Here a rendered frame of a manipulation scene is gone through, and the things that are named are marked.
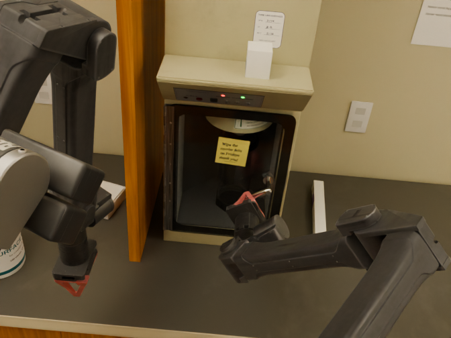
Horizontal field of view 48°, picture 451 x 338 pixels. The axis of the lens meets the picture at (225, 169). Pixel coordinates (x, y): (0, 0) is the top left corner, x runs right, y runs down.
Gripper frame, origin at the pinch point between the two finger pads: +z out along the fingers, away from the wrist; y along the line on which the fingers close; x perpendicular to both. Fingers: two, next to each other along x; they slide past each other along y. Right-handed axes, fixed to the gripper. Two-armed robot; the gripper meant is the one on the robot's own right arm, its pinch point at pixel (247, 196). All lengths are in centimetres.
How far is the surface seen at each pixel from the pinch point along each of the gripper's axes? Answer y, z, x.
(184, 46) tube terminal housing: 39.8, 5.2, -3.6
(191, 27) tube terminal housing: 43.0, 5.2, -7.1
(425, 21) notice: 3, 49, -57
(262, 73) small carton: 30.3, -2.9, -17.8
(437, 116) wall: -30, 49, -53
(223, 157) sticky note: 10.9, 3.9, 1.7
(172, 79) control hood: 38.4, -6.4, -1.5
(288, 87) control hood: 26.4, -5.6, -21.8
